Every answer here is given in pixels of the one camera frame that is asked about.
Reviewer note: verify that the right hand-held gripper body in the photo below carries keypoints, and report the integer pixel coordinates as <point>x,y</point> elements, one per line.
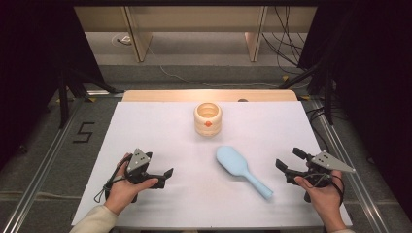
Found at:
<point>327,161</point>

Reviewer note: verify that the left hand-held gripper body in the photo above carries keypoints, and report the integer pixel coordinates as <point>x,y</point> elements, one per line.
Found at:
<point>138,161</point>

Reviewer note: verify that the light blue hairbrush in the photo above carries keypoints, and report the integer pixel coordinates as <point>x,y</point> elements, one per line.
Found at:
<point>231,161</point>

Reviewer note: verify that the person's right hand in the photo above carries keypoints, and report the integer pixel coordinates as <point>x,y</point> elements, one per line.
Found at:
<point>325,197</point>

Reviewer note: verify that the person's left hand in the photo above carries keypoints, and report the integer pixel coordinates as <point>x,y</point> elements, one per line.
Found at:
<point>121,194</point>

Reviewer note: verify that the white table mat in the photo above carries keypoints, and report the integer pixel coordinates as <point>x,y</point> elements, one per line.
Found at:
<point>162,136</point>

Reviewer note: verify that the cream ribbed cup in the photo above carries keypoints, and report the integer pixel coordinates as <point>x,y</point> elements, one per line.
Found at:
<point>208,124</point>

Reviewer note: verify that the black metal stand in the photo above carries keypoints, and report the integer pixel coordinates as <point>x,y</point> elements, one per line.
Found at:
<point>63,97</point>
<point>327,93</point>

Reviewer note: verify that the wooden table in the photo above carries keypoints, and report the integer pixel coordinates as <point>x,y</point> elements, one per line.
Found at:
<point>181,95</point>

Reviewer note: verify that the round floor socket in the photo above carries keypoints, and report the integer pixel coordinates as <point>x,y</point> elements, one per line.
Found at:
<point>121,39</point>

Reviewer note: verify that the beige office desk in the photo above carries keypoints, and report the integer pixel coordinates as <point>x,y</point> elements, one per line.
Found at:
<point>194,19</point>

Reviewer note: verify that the metal floor rail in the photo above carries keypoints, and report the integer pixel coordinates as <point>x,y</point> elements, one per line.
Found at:
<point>362,194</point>
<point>39,181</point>

